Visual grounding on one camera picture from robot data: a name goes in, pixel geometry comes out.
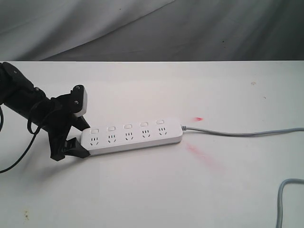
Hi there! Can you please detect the grey power cable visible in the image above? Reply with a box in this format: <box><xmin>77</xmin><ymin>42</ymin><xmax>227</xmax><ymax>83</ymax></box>
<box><xmin>180</xmin><ymin>125</ymin><xmax>304</xmax><ymax>228</ymax></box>

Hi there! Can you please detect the grey backdrop cloth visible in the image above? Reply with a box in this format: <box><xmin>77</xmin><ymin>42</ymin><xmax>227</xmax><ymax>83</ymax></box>
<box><xmin>0</xmin><ymin>0</ymin><xmax>304</xmax><ymax>61</ymax></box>

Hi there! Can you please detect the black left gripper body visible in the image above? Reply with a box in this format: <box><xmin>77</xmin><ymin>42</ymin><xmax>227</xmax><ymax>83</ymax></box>
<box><xmin>46</xmin><ymin>94</ymin><xmax>77</xmax><ymax>161</ymax></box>

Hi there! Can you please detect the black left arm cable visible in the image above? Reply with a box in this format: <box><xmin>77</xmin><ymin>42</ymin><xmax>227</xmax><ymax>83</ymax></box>
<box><xmin>0</xmin><ymin>99</ymin><xmax>60</xmax><ymax>173</ymax></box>

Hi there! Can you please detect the white five-outlet power strip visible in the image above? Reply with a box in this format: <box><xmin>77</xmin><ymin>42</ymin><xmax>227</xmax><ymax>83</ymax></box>
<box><xmin>81</xmin><ymin>118</ymin><xmax>183</xmax><ymax>156</ymax></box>

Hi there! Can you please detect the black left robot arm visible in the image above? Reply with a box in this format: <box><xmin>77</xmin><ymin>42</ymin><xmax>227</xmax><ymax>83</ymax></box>
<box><xmin>0</xmin><ymin>62</ymin><xmax>90</xmax><ymax>161</ymax></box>

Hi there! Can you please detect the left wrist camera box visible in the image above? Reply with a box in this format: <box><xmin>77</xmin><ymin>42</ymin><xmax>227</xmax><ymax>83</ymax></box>
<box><xmin>69</xmin><ymin>85</ymin><xmax>87</xmax><ymax>118</ymax></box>

